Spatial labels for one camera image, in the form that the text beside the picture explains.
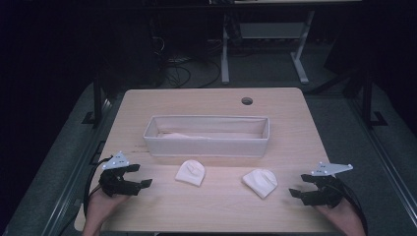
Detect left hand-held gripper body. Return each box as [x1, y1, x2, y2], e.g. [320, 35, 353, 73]
[98, 150, 139, 198]

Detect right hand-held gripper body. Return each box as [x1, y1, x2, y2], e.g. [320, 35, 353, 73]
[304, 161, 354, 208]

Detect white sock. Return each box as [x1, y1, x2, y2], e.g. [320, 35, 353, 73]
[174, 159, 207, 188]
[242, 168, 278, 200]

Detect white fabric storage box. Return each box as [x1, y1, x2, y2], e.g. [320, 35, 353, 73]
[143, 114, 270, 158]

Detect person's left hand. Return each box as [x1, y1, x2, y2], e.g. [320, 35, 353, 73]
[87, 188, 131, 228]

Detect person's right hand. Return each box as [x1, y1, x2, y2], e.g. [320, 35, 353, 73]
[314, 197, 362, 230]

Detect black metal stand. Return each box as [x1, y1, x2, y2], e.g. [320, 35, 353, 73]
[82, 73, 112, 126]
[343, 70, 388, 129]

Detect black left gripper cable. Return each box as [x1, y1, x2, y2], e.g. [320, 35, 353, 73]
[83, 156, 114, 217]

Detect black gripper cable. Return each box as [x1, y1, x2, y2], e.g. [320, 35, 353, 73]
[83, 156, 114, 217]
[333, 182, 369, 236]

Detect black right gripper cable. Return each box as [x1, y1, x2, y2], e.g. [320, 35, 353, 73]
[333, 182, 369, 236]

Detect grey metal rail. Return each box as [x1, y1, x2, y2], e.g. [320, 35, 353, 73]
[347, 97, 417, 227]
[42, 94, 126, 236]

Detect black floor cables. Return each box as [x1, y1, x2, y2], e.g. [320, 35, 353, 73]
[151, 35, 221, 89]

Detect white metal desk frame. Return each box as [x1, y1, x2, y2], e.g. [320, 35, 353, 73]
[220, 9, 316, 86]

